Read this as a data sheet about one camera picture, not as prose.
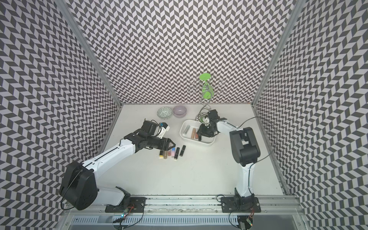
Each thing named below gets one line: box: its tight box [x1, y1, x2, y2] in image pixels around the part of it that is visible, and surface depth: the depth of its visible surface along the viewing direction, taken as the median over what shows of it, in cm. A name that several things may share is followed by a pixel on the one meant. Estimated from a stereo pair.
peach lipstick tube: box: [191, 127, 196, 139], surface depth 101 cm
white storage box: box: [179, 119, 217, 145], surface depth 101 cm
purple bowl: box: [172, 105, 187, 119], surface depth 111 cm
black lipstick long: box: [173, 147, 180, 160], surface depth 93 cm
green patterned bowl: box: [156, 106, 173, 120], surface depth 113 cm
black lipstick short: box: [179, 144, 186, 157], surface depth 93 cm
